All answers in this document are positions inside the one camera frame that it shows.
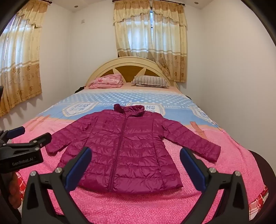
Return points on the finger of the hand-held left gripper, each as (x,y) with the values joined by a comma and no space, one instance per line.
(15,131)
(40,140)

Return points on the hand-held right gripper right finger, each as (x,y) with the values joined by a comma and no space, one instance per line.
(192,168)

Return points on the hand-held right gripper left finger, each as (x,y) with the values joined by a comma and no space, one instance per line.
(79,165)

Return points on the magenta puffer jacket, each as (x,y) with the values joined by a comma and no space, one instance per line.
(133,150)

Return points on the person's left hand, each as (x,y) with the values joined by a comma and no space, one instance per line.
(14,189)

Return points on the pink and blue printed blanket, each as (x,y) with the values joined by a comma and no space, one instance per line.
(226,163)

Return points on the wide beige floral curtain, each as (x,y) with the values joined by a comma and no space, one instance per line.
(19,64)

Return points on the red plaid bedsheet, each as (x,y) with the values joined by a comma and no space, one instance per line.
(258,200)

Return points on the folded pink floral quilt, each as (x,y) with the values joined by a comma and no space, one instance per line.
(105,81)

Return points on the striped pillow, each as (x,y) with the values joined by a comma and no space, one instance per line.
(151,81)

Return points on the cream wooden headboard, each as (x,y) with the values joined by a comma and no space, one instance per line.
(129,62)

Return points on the dark curtain rod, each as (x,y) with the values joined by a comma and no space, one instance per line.
(170,2)
(48,2)

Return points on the narrow beige floral curtain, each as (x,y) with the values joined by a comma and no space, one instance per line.
(138,32)

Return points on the dark wooden bed frame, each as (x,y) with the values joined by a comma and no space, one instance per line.
(259,160)

